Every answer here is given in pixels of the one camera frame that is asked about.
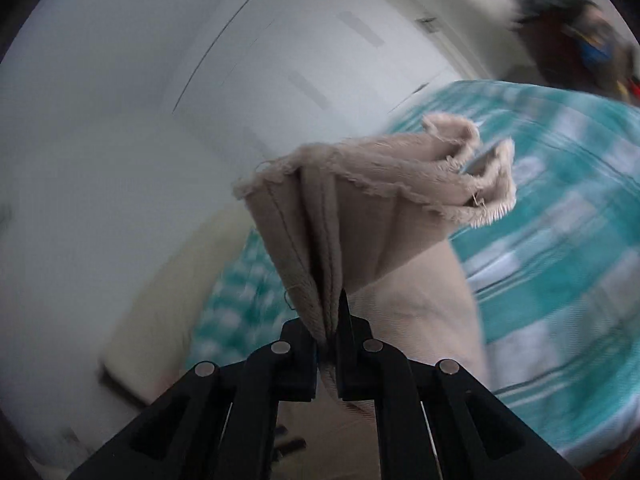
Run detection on beige pants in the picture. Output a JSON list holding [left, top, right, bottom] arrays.
[[234, 113, 516, 384]]

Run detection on white wardrobe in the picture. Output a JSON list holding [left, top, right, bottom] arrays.
[[163, 0, 526, 161]]

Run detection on cream headboard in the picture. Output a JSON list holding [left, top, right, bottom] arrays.
[[100, 203, 253, 404]]

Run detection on teal plaid bed sheet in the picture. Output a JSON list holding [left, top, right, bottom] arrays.
[[186, 81, 639, 467]]

